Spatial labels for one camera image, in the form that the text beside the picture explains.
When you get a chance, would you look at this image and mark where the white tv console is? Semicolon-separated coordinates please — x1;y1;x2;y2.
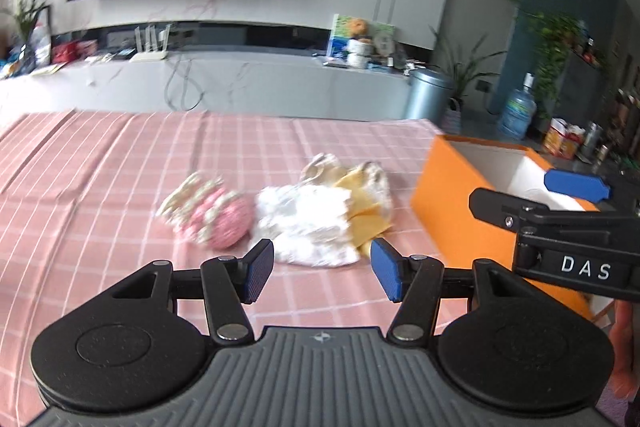
1;51;409;121

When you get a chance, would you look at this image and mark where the white wifi router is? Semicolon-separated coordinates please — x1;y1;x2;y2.
130;24;171;63

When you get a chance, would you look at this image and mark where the yellow cloth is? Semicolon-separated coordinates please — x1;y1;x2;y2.
334;161;394;258

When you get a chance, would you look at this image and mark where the pink checked tablecloth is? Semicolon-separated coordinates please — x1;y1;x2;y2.
1;110;438;426

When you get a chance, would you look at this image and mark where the teddy bear toy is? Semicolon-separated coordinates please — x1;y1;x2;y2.
346;17;369;39

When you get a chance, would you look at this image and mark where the white terry bib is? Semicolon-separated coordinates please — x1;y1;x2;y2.
299;154;394;221

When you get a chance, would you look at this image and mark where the hanging ivy plant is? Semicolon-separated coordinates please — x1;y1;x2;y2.
526;12;582;119

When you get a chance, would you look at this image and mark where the blue water jug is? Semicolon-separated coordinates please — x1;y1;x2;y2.
498;72;537;140

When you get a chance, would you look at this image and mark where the grey metal trash can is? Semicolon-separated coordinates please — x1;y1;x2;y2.
404;68;454;124

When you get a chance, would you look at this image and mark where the pink white crochet item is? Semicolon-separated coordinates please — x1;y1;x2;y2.
155;172;255;251

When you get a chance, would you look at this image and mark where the orange cardboard box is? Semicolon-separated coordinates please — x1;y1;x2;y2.
409;133;616;323

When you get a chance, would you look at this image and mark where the orange gift box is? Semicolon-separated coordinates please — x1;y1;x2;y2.
542;118;586;160

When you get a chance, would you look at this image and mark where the potted orchid plant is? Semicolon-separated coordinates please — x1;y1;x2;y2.
431;27;506;135

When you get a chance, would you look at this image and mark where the black power cable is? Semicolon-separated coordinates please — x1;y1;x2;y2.
162;53;206;112

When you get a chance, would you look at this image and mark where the white fluffy cloth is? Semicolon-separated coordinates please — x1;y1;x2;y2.
252;184;360;268

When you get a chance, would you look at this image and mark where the left green potted plant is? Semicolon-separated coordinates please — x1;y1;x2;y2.
1;0;47;74

